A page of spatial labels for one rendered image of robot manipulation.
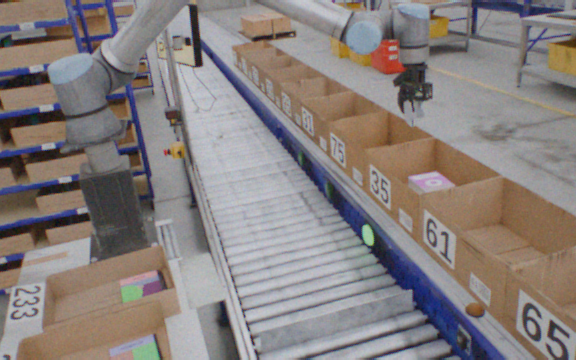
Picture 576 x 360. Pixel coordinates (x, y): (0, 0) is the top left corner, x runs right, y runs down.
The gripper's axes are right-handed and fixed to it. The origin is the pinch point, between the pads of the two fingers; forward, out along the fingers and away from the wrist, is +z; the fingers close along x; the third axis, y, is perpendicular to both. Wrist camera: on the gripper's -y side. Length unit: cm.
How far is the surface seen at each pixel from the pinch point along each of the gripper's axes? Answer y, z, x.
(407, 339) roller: 44, 45, -27
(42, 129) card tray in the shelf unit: -139, 15, -136
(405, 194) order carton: 14.8, 17.4, -10.5
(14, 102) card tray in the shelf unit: -139, -2, -145
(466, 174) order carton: 4.6, 21.4, 18.5
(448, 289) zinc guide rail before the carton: 46, 30, -16
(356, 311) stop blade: 33, 40, -37
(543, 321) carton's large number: 74, 21, -12
